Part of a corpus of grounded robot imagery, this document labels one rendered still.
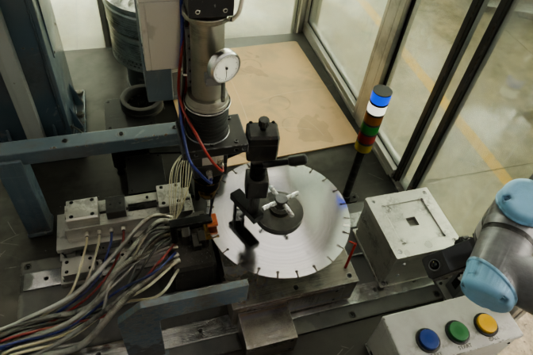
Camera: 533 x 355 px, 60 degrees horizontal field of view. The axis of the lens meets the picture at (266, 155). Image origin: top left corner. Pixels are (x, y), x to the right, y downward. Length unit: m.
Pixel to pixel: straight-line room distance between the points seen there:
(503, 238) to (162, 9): 0.59
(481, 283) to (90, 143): 0.81
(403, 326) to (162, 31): 0.74
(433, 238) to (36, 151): 0.93
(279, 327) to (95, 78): 1.10
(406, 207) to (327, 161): 0.35
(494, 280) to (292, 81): 1.19
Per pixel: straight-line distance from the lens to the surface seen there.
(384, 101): 1.10
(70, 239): 1.22
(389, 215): 1.20
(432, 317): 1.09
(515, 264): 0.75
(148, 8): 0.70
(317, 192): 1.12
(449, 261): 0.93
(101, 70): 1.79
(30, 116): 1.38
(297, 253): 1.01
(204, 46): 0.67
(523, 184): 0.79
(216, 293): 0.91
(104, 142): 1.09
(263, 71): 1.77
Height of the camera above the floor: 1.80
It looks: 47 degrees down
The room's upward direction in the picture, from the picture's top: 8 degrees clockwise
